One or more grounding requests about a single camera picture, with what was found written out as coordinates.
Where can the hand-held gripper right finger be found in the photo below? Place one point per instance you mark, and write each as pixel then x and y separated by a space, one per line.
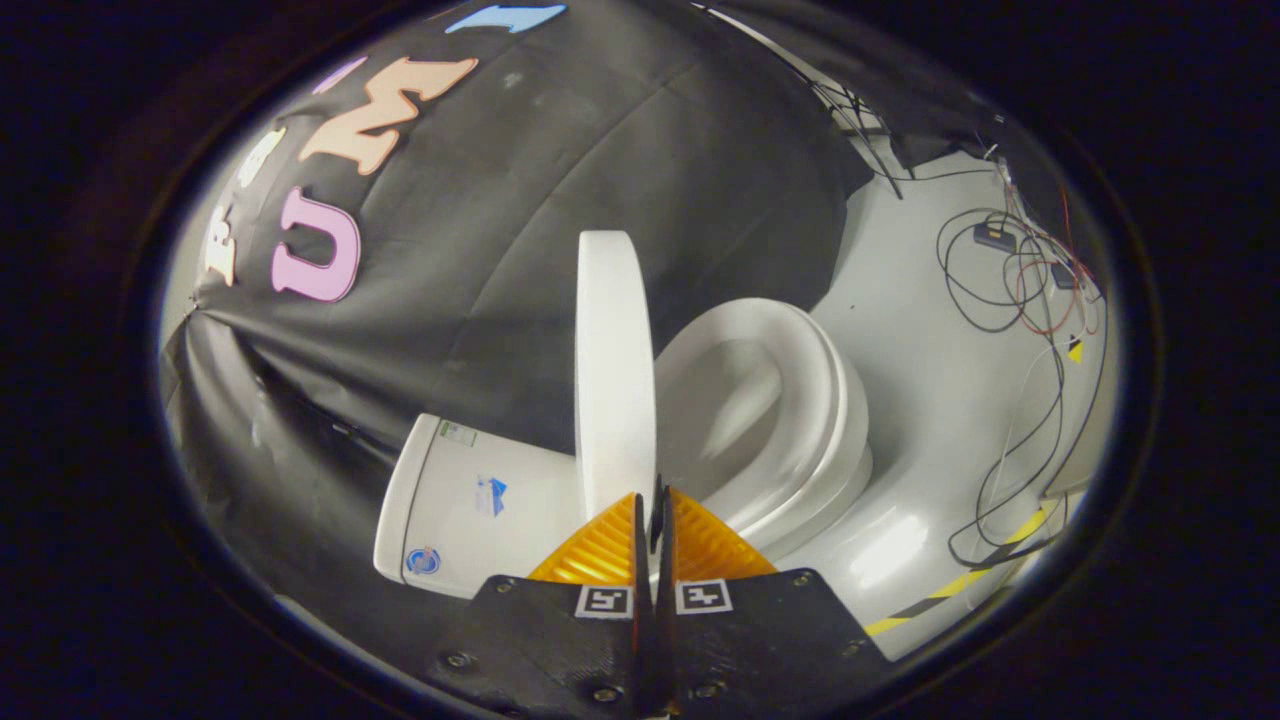
pixel 760 640

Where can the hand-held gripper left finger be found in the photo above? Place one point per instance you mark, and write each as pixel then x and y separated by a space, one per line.
pixel 560 640

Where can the white toilet lid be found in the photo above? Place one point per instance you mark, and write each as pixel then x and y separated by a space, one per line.
pixel 613 380

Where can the white ceramic toilet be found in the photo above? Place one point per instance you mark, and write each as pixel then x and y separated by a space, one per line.
pixel 470 470

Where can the yellow black floor tape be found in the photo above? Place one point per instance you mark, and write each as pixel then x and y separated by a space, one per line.
pixel 960 583

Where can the black backdrop cloth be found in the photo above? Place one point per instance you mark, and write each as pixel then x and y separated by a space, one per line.
pixel 520 250

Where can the black power adapter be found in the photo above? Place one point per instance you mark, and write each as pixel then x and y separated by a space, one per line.
pixel 1064 276
pixel 994 237

